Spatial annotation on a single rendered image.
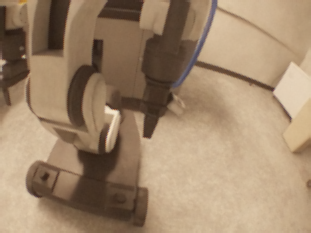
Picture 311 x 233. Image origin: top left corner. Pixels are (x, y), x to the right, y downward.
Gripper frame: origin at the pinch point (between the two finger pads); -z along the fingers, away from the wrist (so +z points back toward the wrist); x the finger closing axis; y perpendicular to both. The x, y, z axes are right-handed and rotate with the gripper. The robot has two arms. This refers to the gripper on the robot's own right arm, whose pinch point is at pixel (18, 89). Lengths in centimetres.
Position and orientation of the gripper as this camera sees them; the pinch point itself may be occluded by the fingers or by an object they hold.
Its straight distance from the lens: 56.2
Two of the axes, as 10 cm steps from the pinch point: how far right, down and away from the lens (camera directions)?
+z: 2.1, -8.2, -5.3
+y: 9.8, 1.9, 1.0
